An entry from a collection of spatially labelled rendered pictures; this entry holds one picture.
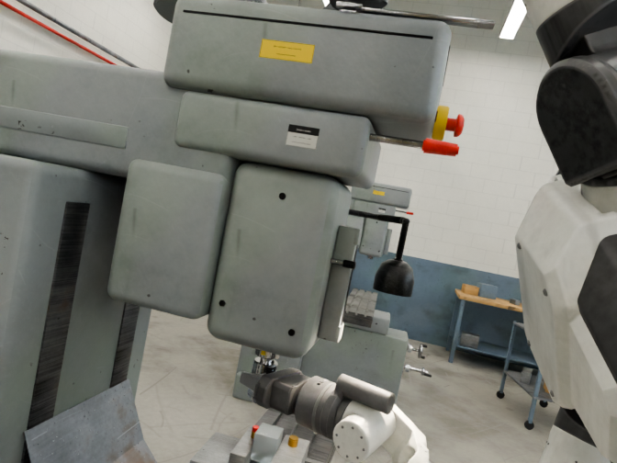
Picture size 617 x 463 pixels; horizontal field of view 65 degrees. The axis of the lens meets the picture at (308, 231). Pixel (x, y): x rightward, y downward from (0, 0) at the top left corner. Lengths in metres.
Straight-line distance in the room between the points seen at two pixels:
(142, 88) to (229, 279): 0.37
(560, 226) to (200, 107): 0.59
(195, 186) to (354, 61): 0.33
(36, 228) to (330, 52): 0.56
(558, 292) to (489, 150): 7.05
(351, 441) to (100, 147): 0.66
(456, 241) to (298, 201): 6.64
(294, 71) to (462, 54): 7.07
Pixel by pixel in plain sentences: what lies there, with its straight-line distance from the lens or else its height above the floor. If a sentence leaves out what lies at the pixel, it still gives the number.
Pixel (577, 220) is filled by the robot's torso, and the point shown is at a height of 1.60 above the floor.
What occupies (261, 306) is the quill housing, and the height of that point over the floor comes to 1.39.
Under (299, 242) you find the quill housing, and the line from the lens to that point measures 0.81.
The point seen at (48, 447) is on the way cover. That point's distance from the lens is 1.09.
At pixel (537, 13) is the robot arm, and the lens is 0.56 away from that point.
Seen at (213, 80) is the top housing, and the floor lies 1.75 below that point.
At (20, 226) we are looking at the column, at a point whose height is 1.45.
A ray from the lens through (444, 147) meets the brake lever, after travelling 0.79.
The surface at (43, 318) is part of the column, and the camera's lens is 0.99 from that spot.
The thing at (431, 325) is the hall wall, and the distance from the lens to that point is 7.51.
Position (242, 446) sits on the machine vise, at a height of 1.04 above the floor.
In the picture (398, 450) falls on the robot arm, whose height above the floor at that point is 1.20.
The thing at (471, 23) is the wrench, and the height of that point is 1.89.
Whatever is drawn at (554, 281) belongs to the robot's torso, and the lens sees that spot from 0.53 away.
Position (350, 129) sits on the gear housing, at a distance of 0.79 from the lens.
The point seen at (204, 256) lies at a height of 1.45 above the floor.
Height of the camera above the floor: 1.56
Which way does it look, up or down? 2 degrees down
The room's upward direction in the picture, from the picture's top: 11 degrees clockwise
